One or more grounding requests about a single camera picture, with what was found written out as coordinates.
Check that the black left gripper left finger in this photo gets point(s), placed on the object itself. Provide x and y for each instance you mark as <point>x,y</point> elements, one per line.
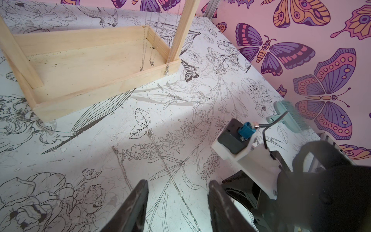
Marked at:
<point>131,216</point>

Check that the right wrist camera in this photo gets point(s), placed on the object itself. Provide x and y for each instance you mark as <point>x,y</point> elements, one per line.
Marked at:
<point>235,143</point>

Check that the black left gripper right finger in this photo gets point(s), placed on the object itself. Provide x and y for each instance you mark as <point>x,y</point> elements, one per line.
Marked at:
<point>225,217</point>

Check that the wooden jewelry display stand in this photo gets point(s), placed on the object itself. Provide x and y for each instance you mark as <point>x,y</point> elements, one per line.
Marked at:
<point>62,72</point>

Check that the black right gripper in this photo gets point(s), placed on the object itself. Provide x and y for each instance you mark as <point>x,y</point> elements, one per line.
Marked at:
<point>280,215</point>

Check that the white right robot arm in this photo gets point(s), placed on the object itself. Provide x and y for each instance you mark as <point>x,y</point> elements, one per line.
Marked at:
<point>323,191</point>

